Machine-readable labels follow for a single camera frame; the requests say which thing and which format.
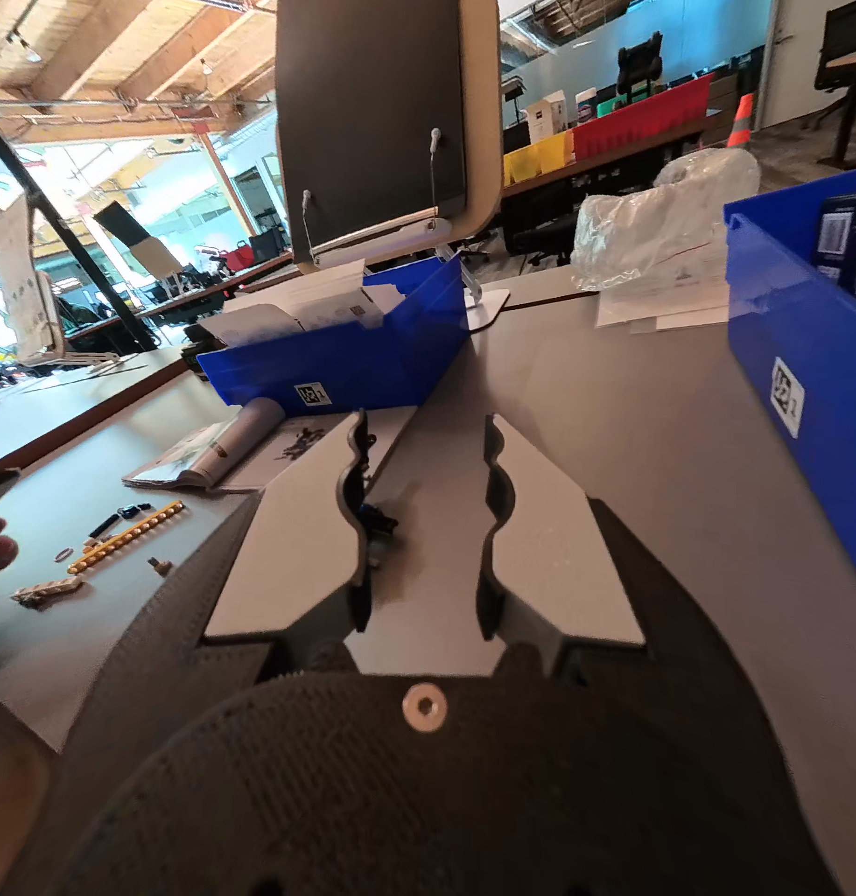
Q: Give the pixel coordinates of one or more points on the black office chair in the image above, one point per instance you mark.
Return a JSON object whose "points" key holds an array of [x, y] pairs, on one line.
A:
{"points": [[639, 63], [543, 234]]}

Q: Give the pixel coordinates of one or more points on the white boxes and papers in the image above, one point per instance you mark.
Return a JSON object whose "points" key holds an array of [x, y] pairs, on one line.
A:
{"points": [[316, 301]]}

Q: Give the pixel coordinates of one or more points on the black board with pale frame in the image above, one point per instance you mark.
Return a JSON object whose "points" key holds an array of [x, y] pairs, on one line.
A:
{"points": [[372, 105]]}

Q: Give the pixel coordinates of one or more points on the white perforated board on stand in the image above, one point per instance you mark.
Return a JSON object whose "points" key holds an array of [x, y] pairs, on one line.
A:
{"points": [[22, 280]]}

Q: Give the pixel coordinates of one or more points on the white wipes container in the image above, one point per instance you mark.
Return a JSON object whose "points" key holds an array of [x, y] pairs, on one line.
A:
{"points": [[585, 105]]}

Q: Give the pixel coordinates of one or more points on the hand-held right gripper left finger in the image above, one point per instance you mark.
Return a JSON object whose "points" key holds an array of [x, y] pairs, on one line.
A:
{"points": [[288, 553]]}

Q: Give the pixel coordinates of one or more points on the black and white foam board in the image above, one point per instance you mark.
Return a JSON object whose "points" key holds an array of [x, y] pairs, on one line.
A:
{"points": [[130, 234]]}

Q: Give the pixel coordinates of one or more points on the dark printed box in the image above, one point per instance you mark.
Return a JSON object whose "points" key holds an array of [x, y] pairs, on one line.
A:
{"points": [[851, 238]]}

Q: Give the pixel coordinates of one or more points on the blue plastic bin with papers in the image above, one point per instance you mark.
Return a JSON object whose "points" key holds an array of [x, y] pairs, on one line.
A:
{"points": [[344, 364]]}

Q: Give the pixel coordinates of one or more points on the white carton box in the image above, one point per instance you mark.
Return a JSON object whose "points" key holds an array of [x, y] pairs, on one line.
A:
{"points": [[545, 115]]}

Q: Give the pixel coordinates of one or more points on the clear plastic bag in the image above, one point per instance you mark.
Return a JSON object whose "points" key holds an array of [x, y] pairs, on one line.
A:
{"points": [[645, 224]]}

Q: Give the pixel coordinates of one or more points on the long wooden table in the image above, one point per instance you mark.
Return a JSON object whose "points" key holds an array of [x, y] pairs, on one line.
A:
{"points": [[610, 166]]}

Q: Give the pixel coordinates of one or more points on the lego instruction booklet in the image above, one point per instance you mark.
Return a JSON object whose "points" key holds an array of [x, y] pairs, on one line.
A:
{"points": [[246, 434]]}

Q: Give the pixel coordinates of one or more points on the pile of dark lego pieces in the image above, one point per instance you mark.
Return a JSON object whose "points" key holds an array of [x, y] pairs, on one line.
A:
{"points": [[375, 521]]}

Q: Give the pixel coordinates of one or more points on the red bag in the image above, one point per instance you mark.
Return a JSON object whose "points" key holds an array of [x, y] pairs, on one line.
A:
{"points": [[239, 255]]}

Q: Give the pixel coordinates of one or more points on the black slanted pole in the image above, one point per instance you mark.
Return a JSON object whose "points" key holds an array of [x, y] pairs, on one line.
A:
{"points": [[64, 231]]}

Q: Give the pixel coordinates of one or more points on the tan lego beam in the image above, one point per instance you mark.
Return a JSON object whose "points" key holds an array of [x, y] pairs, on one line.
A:
{"points": [[46, 591]]}

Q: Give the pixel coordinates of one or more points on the orange traffic cone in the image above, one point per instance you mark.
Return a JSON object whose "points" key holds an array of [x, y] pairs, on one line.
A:
{"points": [[741, 120]]}

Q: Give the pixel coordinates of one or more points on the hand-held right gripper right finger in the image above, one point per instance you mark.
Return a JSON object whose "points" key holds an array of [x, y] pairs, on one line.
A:
{"points": [[557, 567]]}

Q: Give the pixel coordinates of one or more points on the row of red bins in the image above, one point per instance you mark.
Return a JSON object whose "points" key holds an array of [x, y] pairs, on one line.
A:
{"points": [[645, 119]]}

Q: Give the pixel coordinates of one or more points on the yellow lego beam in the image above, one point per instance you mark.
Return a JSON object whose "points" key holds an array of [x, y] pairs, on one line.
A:
{"points": [[127, 537]]}

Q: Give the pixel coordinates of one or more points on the blue plastic bin with box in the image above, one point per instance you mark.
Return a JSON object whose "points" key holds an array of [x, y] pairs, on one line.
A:
{"points": [[806, 336]]}

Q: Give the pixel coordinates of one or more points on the green bin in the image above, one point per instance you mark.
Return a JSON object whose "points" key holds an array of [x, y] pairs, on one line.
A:
{"points": [[610, 106]]}

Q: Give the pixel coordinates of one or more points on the row of yellow bins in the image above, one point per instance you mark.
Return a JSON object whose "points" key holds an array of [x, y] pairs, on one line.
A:
{"points": [[536, 157]]}

